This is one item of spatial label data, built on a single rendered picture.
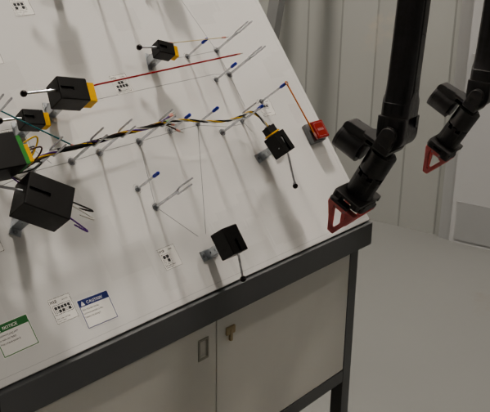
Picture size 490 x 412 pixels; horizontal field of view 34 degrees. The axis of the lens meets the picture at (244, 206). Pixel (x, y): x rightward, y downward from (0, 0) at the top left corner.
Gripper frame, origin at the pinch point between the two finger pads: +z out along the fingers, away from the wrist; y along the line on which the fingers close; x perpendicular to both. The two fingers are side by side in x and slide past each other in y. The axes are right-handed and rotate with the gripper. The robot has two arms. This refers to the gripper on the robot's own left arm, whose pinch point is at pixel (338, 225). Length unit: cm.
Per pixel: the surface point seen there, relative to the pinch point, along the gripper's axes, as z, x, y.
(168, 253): 21.0, -23.1, 19.5
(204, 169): 13.1, -35.3, -2.0
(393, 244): 132, -34, -243
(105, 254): 20.1, -28.3, 34.3
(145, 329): 27.1, -12.7, 34.2
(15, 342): 26, -22, 60
